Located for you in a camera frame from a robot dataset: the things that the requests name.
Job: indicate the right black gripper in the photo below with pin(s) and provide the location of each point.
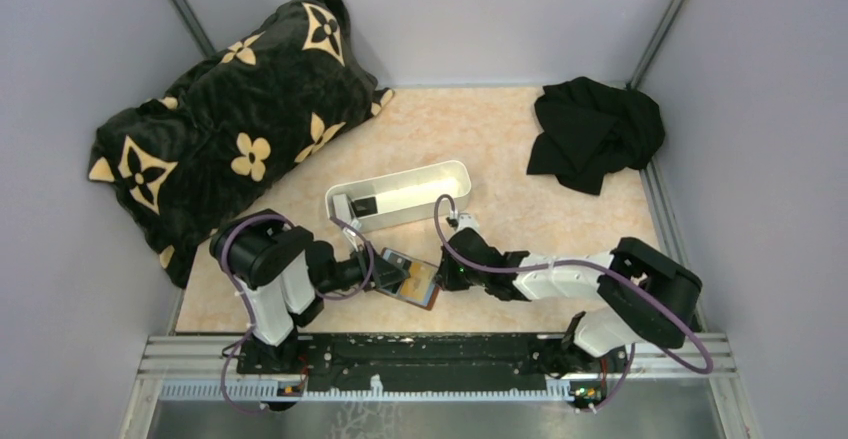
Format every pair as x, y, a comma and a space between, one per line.
448, 281

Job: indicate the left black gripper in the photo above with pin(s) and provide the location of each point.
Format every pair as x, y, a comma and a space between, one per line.
383, 273

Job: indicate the brown leather card holder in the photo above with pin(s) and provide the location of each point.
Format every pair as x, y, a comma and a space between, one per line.
394, 294

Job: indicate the black credit card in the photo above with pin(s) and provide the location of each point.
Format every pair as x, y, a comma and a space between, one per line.
364, 207

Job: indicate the white oblong plastic tray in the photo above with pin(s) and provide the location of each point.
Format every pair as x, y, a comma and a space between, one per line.
406, 196

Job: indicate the black cloth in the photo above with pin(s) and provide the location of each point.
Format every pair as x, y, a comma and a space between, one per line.
590, 130

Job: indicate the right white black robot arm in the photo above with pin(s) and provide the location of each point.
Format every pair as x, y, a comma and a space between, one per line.
646, 295

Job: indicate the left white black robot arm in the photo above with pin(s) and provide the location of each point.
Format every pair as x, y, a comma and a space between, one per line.
284, 275

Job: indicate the grey VIP card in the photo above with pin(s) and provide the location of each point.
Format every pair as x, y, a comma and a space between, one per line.
398, 260

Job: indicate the stack of grey cards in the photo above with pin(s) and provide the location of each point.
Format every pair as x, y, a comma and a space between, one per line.
342, 207

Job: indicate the black floral plush pillow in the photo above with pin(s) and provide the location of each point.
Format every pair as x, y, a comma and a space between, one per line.
230, 127

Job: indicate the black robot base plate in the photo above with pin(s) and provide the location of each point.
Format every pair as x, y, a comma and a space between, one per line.
420, 362

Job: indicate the white slotted cable duct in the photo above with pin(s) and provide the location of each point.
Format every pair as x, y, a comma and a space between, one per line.
270, 390

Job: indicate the aluminium frame rail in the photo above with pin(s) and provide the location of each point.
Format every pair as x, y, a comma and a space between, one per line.
415, 252

